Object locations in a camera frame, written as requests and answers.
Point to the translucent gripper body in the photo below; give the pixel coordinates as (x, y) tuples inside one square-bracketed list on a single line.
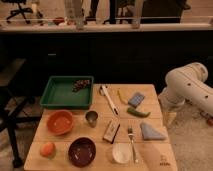
[(168, 118)]

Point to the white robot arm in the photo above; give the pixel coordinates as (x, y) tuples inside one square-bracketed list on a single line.
[(186, 83)]

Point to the small white bowl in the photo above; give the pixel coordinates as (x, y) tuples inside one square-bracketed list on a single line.
[(121, 153)]

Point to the dark maroon bowl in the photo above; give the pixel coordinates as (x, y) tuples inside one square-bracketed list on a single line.
[(82, 152)]

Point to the red orange bowl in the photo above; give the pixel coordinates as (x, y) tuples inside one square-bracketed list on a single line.
[(60, 122)]

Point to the blue folded cloth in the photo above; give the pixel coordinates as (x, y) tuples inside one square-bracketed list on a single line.
[(149, 133)]

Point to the blue sponge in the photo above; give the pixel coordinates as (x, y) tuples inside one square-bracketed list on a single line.
[(136, 99)]

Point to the silver metal fork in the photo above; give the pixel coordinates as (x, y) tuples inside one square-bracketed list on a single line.
[(131, 137)]

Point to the small metal cup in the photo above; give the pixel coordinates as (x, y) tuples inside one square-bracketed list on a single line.
[(91, 118)]

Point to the bunch of dark grapes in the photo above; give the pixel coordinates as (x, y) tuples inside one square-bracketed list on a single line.
[(80, 84)]

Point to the green plastic tray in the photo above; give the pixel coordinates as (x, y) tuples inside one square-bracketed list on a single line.
[(58, 93)]

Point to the orange peach fruit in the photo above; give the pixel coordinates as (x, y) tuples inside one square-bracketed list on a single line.
[(47, 149)]

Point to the black office chair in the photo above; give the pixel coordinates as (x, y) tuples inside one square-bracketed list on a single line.
[(33, 9)]

